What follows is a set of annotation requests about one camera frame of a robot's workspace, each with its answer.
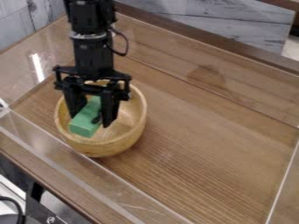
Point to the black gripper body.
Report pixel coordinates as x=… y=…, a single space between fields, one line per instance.
x=92 y=76

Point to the green rectangular block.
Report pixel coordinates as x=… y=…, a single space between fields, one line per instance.
x=80 y=124

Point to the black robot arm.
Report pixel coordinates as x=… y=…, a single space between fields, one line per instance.
x=91 y=18

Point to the clear acrylic tray wall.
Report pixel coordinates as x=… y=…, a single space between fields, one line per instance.
x=91 y=189

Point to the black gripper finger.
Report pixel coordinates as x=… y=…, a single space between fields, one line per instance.
x=110 y=106
x=74 y=95

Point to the black table leg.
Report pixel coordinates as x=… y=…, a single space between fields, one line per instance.
x=35 y=191

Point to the brown wooden bowl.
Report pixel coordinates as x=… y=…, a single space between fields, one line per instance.
x=115 y=139

